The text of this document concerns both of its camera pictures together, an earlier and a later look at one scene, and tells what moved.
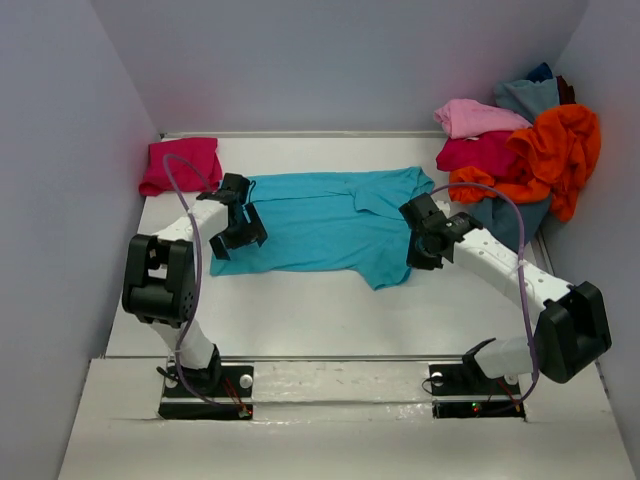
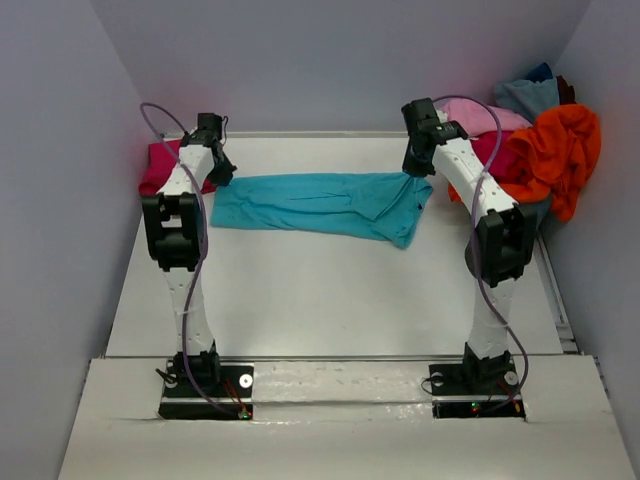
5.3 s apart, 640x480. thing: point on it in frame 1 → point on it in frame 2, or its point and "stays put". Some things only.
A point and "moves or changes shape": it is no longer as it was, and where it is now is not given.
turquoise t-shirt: (343, 222) moves or changes shape
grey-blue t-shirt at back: (527, 97) stays put
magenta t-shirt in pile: (488, 151) stays put
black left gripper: (254, 232) → (224, 175)
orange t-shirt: (554, 158) stays put
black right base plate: (462, 391) stays put
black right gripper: (415, 260) → (414, 167)
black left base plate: (208, 382) stays put
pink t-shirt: (465, 118) stays put
